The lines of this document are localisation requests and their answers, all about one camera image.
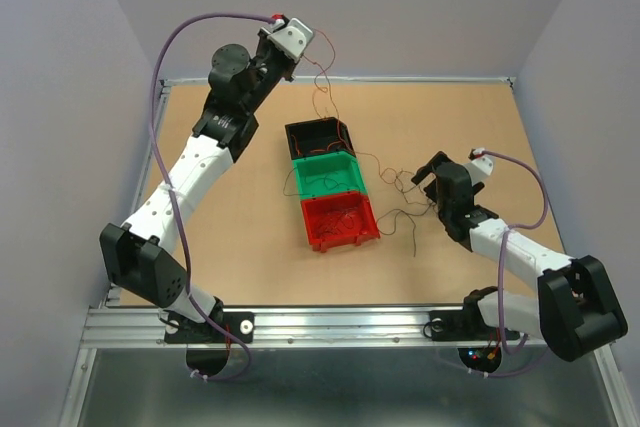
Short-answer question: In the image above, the black plastic bin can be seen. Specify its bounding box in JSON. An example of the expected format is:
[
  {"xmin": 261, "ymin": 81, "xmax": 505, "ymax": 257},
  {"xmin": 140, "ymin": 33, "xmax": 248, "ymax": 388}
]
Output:
[{"xmin": 285, "ymin": 117, "xmax": 355, "ymax": 160}]

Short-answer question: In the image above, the purple cable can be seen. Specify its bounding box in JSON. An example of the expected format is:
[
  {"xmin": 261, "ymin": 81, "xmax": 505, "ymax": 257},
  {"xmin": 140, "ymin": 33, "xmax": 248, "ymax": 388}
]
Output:
[
  {"xmin": 150, "ymin": 12, "xmax": 281, "ymax": 382},
  {"xmin": 434, "ymin": 149, "xmax": 551, "ymax": 378}
]

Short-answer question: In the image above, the green plastic bin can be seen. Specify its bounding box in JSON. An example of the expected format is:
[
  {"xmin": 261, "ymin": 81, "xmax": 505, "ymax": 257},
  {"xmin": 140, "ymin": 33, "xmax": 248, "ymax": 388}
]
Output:
[{"xmin": 293, "ymin": 151, "xmax": 367, "ymax": 200}]

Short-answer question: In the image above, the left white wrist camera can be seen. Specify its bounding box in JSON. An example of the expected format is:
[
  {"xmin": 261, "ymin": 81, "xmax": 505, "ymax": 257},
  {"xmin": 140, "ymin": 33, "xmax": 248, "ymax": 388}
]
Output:
[{"xmin": 267, "ymin": 14, "xmax": 316, "ymax": 63}]

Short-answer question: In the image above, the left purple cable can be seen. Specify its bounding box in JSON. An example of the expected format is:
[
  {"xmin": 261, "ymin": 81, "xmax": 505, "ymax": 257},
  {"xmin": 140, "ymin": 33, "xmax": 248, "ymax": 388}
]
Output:
[{"xmin": 150, "ymin": 12, "xmax": 281, "ymax": 382}]

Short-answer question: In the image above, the red plastic bin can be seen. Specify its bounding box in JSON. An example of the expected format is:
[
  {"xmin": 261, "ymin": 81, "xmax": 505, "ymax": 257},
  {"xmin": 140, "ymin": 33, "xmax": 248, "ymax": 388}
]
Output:
[{"xmin": 300, "ymin": 191, "xmax": 380, "ymax": 253}]

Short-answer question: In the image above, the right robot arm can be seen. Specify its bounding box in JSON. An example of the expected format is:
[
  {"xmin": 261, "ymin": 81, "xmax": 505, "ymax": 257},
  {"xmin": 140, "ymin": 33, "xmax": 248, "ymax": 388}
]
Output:
[{"xmin": 411, "ymin": 148, "xmax": 628, "ymax": 362}]

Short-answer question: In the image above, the aluminium front rail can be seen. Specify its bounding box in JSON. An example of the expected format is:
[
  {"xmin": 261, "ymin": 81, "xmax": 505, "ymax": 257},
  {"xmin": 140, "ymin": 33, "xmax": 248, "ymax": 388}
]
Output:
[{"xmin": 84, "ymin": 302, "xmax": 609, "ymax": 350}]

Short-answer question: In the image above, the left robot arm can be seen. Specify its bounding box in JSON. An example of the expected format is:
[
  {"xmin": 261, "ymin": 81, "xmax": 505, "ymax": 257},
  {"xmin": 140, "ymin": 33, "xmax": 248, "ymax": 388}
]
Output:
[{"xmin": 99, "ymin": 20, "xmax": 314, "ymax": 341}]

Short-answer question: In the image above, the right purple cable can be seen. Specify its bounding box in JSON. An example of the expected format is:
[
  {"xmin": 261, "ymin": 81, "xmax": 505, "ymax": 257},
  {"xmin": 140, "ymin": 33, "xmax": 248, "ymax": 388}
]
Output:
[{"xmin": 434, "ymin": 149, "xmax": 551, "ymax": 378}]

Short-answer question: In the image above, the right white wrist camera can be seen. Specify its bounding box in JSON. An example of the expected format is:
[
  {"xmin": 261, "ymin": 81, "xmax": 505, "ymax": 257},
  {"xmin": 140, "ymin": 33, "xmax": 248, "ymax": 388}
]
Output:
[{"xmin": 463, "ymin": 148, "xmax": 494, "ymax": 186}]

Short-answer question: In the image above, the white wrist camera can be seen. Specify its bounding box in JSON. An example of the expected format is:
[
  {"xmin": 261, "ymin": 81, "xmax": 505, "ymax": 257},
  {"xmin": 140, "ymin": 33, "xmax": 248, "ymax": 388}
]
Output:
[
  {"xmin": 267, "ymin": 14, "xmax": 316, "ymax": 63},
  {"xmin": 463, "ymin": 148, "xmax": 494, "ymax": 186}
]

